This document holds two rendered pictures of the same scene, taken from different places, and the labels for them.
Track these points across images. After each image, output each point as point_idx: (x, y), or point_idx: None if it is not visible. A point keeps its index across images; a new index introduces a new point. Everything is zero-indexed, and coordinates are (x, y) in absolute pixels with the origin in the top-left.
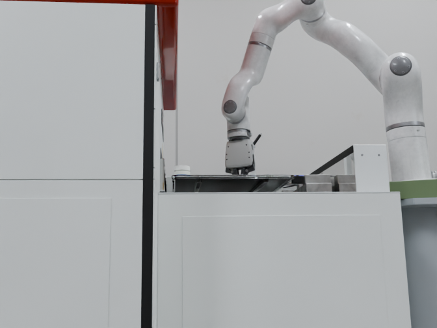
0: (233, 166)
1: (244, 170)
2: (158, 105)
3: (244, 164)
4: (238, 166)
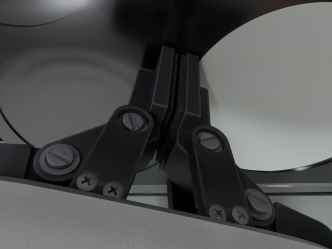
0: (263, 238)
1: (90, 157)
2: None
3: (30, 207)
4: (171, 213)
